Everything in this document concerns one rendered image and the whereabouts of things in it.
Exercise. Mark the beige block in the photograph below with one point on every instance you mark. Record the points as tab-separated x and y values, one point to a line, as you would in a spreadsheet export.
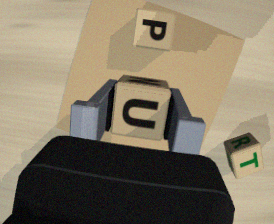
153	29
140	107
244	155

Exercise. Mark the tan flat mat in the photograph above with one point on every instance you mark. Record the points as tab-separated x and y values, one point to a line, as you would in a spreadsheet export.
200	63

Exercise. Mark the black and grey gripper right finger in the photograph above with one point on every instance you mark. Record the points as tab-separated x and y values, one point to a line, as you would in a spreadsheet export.
184	132

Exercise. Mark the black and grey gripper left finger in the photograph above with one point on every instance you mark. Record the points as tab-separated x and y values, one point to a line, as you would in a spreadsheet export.
90	119

